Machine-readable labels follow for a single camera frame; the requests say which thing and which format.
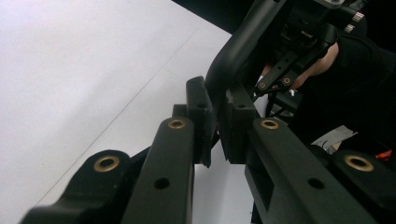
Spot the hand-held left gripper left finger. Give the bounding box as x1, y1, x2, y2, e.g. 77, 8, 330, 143
172, 76, 218, 168

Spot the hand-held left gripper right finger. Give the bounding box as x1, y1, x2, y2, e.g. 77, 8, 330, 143
218, 82, 260, 165

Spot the pale flat sheet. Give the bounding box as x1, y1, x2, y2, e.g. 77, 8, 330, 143
311, 125, 359, 154

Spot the white table mat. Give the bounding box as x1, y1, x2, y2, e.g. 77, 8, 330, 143
0, 0, 272, 224

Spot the small orange object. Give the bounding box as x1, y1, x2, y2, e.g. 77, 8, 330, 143
375, 148, 394, 161

